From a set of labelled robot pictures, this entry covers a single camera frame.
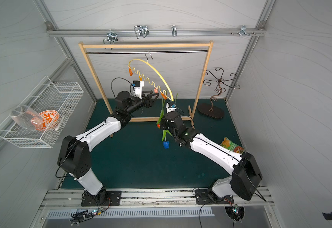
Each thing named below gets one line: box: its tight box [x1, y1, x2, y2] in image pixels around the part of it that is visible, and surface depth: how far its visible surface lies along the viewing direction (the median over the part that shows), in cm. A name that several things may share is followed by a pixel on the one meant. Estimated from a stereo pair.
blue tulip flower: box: [161, 129, 173, 150], surface depth 77 cm
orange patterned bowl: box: [39, 109, 61, 132], surface depth 67 cm
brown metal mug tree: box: [197, 67, 241, 119], surface depth 106 cm
